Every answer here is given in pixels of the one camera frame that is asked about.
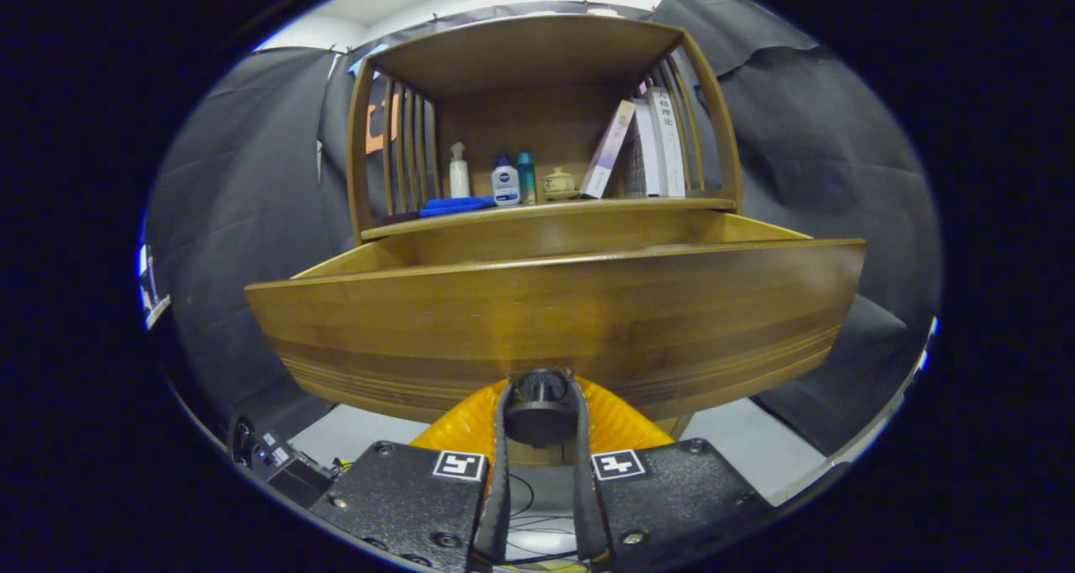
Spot black power strip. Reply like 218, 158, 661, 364
231, 418, 337, 508

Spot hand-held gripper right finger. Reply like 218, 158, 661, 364
571, 376, 773, 567

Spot purple and white book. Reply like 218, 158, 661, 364
579, 99, 637, 200

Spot wooden drawer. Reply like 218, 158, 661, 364
244, 212, 868, 465

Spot dark patterned book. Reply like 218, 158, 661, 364
623, 128, 648, 197

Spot white bottle with blue cap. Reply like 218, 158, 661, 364
491, 155, 522, 208

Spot wooden cabinet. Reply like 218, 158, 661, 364
346, 14, 744, 466

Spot blue folded cloth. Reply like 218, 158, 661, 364
418, 195, 498, 218

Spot black floor cables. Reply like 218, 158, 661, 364
508, 472, 580, 567

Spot plain white book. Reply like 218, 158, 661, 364
632, 98, 663, 197

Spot white frame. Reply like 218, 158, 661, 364
137, 244, 171, 332

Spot beige lidded teacup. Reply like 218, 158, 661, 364
542, 167, 579, 201

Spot wooden countertop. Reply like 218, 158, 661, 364
361, 197, 738, 239

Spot white book with black lettering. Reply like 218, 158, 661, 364
645, 87, 687, 198

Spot white pump bottle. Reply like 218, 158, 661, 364
448, 141, 471, 200

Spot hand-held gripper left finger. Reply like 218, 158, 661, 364
309, 377, 513, 573

